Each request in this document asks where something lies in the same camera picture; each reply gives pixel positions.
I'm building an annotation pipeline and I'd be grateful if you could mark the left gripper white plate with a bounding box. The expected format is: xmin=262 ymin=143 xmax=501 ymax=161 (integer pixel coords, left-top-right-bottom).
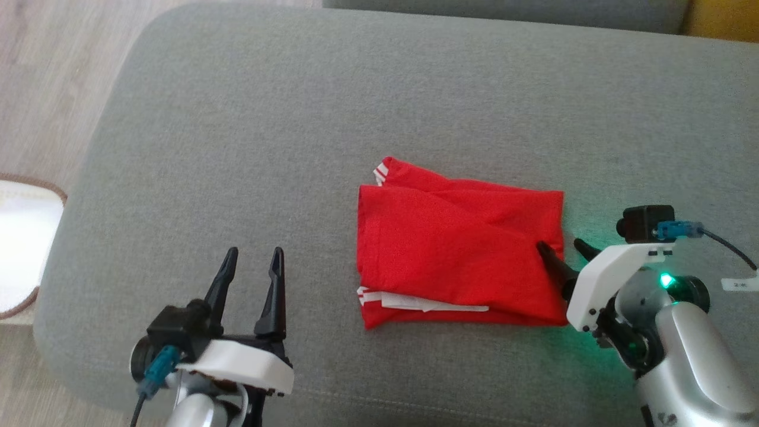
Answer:
xmin=178 ymin=247 xmax=295 ymax=427

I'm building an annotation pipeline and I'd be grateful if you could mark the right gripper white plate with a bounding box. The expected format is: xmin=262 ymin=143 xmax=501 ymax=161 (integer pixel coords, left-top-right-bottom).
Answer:
xmin=537 ymin=238 xmax=676 ymax=373

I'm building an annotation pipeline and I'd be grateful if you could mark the red white-sleeved jersey shirt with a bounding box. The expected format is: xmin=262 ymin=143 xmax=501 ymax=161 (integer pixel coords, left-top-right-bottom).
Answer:
xmin=356 ymin=156 xmax=570 ymax=330

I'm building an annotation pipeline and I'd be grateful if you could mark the round white brown-edged mat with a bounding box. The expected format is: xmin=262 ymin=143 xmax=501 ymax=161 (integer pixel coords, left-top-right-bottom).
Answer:
xmin=0 ymin=173 xmax=68 ymax=325

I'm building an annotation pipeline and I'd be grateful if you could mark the yellow sofa backrest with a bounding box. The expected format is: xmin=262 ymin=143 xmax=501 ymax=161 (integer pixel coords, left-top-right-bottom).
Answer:
xmin=682 ymin=0 xmax=759 ymax=43

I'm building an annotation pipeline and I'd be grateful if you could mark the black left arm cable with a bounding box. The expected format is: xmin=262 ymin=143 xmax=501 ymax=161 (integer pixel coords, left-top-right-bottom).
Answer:
xmin=130 ymin=346 xmax=180 ymax=427

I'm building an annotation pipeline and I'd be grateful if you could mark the white right cable tag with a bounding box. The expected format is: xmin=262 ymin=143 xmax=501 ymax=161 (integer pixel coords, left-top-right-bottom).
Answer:
xmin=721 ymin=270 xmax=759 ymax=292

